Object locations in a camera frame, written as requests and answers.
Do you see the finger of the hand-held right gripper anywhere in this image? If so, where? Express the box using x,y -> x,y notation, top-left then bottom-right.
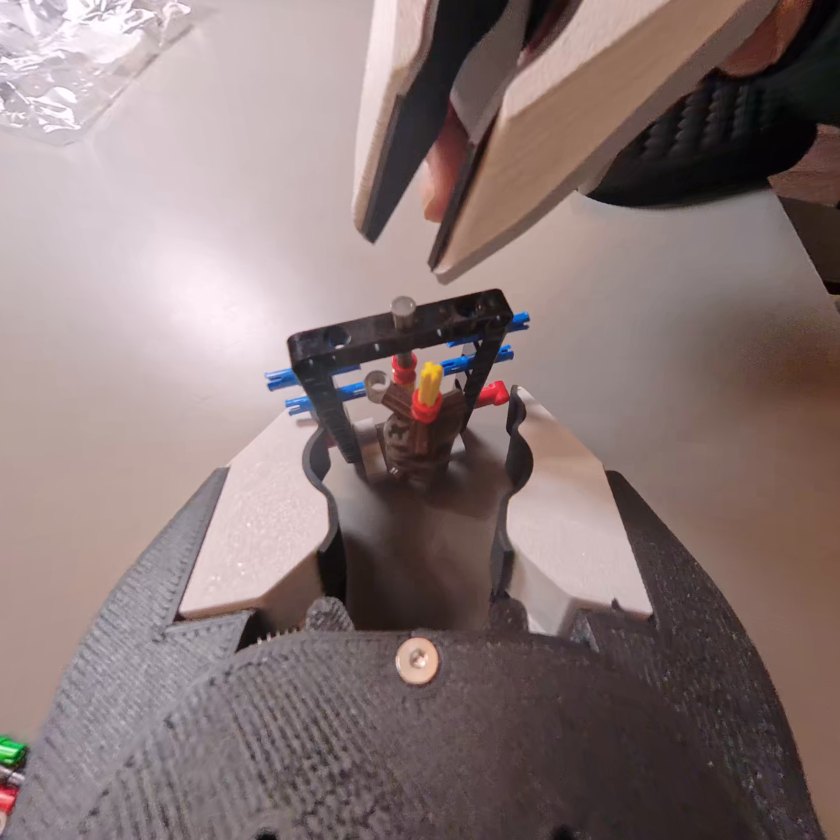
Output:
353,0 -> 532,245
428,0 -> 783,285

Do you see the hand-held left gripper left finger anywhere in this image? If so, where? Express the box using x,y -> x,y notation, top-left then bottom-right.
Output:
177,413 -> 342,632

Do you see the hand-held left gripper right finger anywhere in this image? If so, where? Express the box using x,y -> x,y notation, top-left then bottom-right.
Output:
491,385 -> 655,636

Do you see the black frame lego assembly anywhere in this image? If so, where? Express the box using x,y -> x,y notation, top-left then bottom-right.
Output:
266,289 -> 532,490

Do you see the dark grey lego axle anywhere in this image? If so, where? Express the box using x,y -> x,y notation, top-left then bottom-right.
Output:
390,297 -> 419,388

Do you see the pile of small lego pins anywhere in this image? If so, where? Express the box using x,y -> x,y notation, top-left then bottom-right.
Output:
0,735 -> 28,818

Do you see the black dimpled wrist rest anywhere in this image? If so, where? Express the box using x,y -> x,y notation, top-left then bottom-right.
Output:
584,66 -> 820,209

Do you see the clear plastic bag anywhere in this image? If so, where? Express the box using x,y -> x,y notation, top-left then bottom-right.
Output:
0,0 -> 196,148

